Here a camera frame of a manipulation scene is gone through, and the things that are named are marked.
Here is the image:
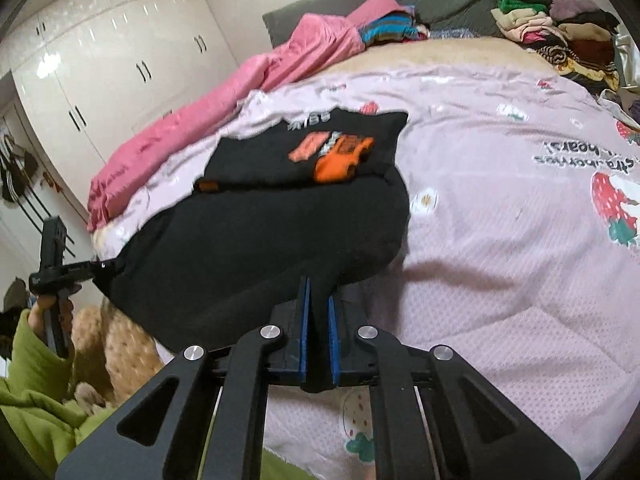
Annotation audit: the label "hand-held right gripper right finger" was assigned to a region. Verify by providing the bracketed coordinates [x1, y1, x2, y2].
[327, 287, 583, 480]

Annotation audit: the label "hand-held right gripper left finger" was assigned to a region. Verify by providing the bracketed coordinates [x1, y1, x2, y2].
[55, 275, 313, 480]

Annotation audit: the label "black sweater with orange cuffs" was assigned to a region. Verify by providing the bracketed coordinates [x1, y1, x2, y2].
[92, 107, 413, 396]

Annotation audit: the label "person's left forearm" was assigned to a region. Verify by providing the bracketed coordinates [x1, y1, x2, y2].
[0, 310, 121, 480]

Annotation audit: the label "pile of folded clothes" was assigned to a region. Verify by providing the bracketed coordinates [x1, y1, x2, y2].
[490, 0, 623, 96]

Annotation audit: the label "person's left hand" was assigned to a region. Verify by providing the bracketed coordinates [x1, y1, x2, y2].
[27, 284, 82, 333]

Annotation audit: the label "beige plush blanket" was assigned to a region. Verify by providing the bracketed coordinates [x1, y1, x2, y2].
[70, 305, 168, 411]

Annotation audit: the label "hanging dark bags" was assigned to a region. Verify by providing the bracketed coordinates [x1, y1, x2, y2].
[0, 127, 41, 206]

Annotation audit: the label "pink quilt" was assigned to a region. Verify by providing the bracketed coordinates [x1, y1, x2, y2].
[87, 0, 416, 231]

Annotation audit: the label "pink printed bed sheet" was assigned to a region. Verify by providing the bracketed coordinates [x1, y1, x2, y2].
[92, 62, 640, 480]

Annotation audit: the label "white wardrobe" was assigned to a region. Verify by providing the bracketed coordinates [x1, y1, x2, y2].
[0, 0, 241, 221]

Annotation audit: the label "beige mattress cover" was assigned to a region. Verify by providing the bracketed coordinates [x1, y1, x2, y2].
[320, 35, 561, 81]

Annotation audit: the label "blue striped garment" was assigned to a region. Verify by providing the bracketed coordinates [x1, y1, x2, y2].
[357, 5, 431, 46]

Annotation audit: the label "dark floral cloth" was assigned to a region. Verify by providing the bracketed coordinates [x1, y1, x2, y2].
[430, 27, 476, 41]

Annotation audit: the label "white bag with purple cloth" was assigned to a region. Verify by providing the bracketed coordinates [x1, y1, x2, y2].
[597, 87, 640, 133]

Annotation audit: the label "cream satin curtain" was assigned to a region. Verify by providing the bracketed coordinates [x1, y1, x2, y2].
[612, 25, 640, 91]

